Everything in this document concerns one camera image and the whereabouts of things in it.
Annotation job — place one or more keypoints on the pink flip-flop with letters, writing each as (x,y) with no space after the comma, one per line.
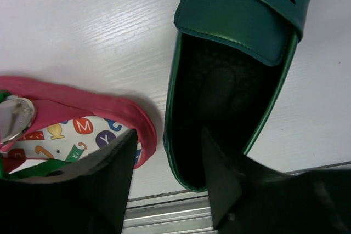
(46,126)

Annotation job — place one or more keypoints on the aluminium table edge rail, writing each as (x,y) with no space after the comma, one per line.
(170,212)

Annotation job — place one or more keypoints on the green loafer shoe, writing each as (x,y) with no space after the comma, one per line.
(230,61)

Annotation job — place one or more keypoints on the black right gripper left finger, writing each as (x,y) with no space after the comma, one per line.
(87,196)

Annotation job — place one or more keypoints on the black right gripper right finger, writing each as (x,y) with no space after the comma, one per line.
(248,197)

